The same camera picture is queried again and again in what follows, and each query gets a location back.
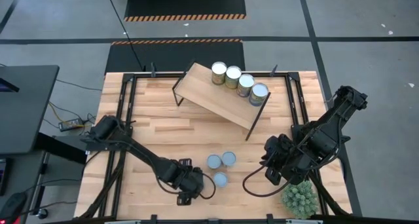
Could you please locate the green oranges can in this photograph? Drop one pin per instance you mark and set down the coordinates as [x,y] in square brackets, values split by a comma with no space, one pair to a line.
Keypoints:
[218,70]

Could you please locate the white and red tomatoes can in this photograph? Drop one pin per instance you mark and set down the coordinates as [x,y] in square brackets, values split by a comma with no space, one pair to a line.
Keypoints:
[220,179]

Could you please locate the peaches can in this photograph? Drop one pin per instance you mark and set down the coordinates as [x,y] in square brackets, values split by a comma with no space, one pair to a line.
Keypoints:
[245,81]

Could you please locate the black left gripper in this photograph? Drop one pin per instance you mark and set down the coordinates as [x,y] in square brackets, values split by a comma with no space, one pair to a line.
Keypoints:
[193,183]

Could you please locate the short green peas can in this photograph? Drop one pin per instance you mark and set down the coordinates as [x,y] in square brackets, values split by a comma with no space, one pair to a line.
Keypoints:
[214,161]

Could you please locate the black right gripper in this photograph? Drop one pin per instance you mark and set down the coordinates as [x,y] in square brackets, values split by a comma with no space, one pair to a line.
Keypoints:
[281,158]

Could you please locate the pears can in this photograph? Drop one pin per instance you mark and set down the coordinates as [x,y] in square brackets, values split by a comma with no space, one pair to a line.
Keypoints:
[259,90]

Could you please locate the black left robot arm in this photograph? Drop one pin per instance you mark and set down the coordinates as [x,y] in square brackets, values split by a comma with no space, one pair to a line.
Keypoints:
[147,158]

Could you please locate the black mat with hazard stripes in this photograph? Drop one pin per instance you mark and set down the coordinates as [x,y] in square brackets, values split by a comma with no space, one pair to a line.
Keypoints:
[183,3]
[170,57]

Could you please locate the tall can with teal rim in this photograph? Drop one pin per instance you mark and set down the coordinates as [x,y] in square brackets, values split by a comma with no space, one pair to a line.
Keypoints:
[228,158]

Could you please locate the small green artificial plant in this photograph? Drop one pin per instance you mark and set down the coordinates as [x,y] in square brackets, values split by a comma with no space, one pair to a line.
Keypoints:
[299,199]

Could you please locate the black metal table frame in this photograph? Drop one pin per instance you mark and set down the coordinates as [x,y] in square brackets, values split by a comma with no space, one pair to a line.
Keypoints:
[128,77]

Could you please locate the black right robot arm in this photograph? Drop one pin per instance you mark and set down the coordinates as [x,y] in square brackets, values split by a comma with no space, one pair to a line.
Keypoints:
[327,135]

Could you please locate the black desk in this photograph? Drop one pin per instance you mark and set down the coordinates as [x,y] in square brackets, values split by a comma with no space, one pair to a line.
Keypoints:
[26,112]

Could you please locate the wooden shelf with black legs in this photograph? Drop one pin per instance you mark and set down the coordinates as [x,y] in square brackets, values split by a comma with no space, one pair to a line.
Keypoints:
[212,96]

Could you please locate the blue and yellow carrots can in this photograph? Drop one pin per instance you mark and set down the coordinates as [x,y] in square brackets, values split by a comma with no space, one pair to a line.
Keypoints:
[233,74]

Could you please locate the black power adapter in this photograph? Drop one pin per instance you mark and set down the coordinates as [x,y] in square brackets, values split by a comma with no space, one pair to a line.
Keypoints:
[70,124]

